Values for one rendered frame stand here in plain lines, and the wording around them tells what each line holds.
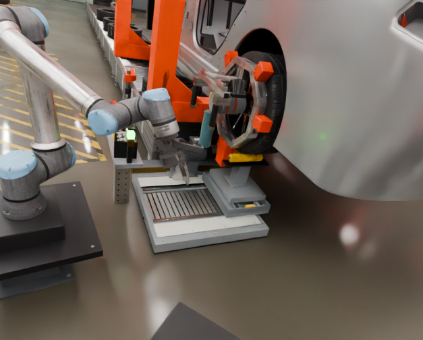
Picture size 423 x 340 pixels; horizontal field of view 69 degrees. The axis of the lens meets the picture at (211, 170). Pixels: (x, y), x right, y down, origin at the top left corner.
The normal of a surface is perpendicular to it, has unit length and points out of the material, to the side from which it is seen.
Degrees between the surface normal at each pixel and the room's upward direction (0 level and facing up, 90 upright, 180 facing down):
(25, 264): 0
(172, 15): 90
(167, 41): 90
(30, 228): 2
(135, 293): 0
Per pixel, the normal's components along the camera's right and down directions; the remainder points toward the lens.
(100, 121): -0.35, 0.46
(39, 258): 0.19, -0.84
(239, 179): 0.37, 0.54
